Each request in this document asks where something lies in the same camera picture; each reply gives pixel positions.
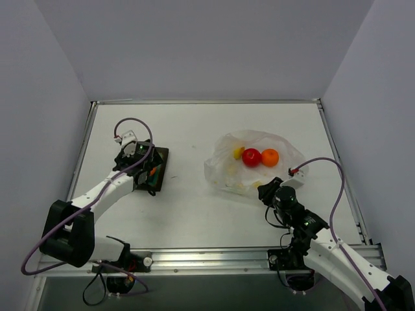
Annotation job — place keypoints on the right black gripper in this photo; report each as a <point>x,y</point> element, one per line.
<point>267,191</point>

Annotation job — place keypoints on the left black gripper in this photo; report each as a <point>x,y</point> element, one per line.
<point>159,169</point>

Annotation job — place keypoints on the orange fake tangerine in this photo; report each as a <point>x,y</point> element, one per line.
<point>270,157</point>

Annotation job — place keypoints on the red fake apple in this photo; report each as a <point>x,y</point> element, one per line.
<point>251,157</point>

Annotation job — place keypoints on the clear plastic bag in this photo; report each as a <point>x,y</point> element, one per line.
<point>225,173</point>

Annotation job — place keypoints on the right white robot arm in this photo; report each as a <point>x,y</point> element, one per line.
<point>315,246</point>

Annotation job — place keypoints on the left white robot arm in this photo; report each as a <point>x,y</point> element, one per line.
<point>69,232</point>

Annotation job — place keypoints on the dark teal square plate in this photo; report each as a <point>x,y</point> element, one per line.
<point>153,184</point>

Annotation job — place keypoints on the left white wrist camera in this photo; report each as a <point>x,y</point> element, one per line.
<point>126,138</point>

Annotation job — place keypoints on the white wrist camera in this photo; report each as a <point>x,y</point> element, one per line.
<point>296,179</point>
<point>126,138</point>

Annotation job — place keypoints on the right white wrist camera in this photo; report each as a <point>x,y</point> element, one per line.
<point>296,179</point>

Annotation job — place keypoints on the aluminium front rail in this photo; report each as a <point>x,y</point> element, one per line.
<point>211,261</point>

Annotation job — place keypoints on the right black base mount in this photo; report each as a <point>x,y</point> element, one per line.
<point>291,271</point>

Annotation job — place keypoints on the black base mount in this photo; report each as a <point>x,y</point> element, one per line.
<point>291,271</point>
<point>120,277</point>

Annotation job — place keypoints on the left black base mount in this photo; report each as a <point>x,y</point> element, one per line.
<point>120,277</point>

